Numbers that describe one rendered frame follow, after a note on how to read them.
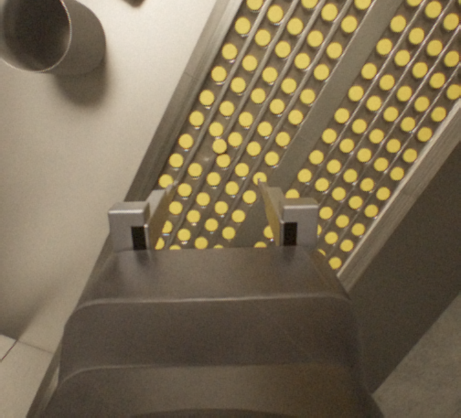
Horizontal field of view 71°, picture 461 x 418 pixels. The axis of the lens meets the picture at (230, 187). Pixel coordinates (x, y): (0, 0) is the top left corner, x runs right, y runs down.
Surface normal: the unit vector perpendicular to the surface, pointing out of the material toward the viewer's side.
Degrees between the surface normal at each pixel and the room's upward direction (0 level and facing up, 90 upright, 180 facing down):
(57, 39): 0
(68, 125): 0
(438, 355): 0
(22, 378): 90
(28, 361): 90
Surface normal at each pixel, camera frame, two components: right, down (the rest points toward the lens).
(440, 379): 0.02, 0.30
